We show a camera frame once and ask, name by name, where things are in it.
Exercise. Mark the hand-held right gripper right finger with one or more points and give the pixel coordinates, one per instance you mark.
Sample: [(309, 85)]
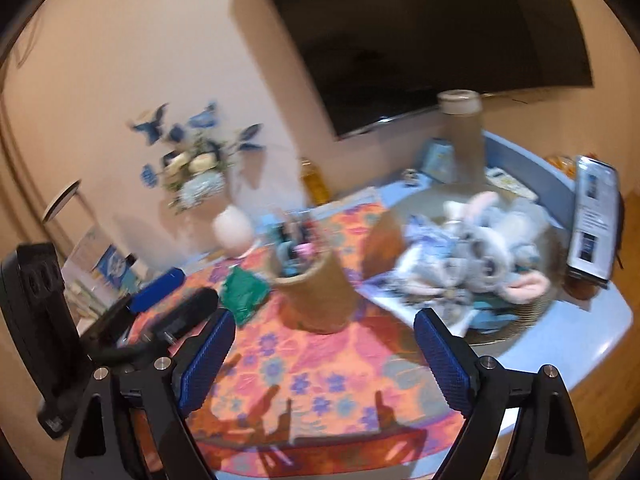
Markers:
[(442, 360)]

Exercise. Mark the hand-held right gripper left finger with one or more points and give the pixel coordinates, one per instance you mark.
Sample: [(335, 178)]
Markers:
[(207, 355)]

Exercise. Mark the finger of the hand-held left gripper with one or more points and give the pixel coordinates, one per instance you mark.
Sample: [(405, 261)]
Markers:
[(187, 312), (157, 287)]

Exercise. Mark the green packet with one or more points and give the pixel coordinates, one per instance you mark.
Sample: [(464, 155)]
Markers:
[(245, 295)]

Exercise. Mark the teal soft packet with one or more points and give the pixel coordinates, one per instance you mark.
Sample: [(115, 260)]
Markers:
[(490, 311)]

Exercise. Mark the grey bunny plush toy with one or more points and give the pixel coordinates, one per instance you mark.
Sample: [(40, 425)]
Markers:
[(492, 250)]

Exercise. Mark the large round glass plate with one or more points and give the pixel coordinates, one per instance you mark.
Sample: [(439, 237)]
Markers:
[(382, 245)]

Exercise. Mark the blue white printed box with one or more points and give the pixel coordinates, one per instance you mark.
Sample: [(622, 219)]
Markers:
[(114, 267)]

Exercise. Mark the floral table mat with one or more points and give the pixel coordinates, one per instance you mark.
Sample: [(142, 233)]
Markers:
[(300, 360)]

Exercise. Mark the white round vase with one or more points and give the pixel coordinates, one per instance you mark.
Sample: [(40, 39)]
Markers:
[(231, 230)]

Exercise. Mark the woven basket with items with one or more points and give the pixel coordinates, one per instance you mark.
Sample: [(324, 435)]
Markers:
[(315, 295)]

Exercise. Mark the bunch of pens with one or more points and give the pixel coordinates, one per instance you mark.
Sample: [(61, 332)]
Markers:
[(292, 245)]

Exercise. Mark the blue white flower bouquet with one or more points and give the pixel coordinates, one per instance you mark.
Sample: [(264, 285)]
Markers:
[(195, 165)]

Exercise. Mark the yellow oil bottle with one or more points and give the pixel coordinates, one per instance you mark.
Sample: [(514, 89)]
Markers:
[(315, 185)]

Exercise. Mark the small glass jar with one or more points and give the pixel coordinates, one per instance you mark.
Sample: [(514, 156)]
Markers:
[(412, 176)]

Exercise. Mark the light blue box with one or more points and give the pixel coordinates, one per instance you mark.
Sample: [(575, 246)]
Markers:
[(440, 160)]

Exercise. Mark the smartphone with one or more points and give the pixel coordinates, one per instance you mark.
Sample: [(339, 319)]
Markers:
[(592, 220)]

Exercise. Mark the tall jar with white lid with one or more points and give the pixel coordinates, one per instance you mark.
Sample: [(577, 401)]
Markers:
[(462, 135)]

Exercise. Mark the orange snack bag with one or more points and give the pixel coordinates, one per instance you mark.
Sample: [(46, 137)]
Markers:
[(559, 164)]

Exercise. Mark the black wall television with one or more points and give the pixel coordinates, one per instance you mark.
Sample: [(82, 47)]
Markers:
[(425, 35)]

